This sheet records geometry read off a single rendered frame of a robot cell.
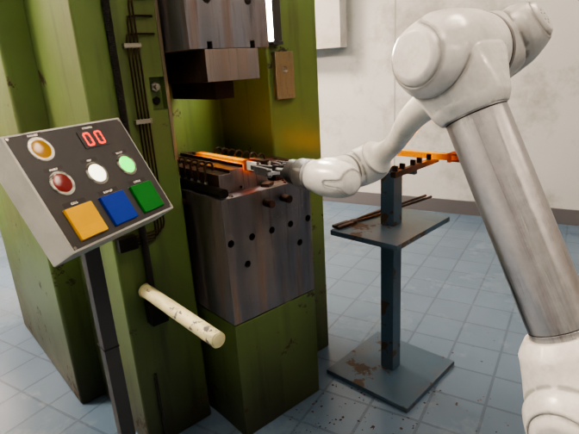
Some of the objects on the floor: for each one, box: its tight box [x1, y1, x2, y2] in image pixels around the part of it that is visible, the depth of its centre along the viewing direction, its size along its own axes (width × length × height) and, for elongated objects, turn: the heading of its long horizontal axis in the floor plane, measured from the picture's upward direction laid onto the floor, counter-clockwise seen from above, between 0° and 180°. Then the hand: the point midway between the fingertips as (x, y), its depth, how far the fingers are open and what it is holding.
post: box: [81, 247, 136, 434], centre depth 132 cm, size 4×4×108 cm
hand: (258, 164), depth 156 cm, fingers open, 3 cm apart
